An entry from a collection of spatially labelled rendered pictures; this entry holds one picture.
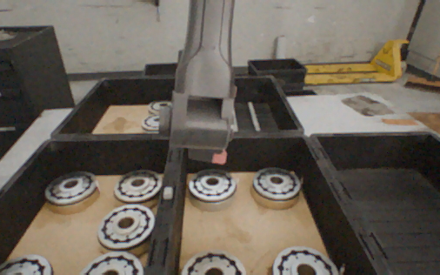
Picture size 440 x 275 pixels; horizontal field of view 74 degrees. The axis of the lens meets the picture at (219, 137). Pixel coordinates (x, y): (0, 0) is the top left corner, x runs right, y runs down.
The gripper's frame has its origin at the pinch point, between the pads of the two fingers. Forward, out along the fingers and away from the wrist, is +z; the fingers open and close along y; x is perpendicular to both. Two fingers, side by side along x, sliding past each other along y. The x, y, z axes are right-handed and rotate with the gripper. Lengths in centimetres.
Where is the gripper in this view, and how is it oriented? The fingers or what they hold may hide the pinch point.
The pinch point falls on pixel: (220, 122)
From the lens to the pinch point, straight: 58.8
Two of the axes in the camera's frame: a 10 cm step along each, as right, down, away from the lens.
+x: 9.6, 1.6, -2.2
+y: -1.5, 9.9, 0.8
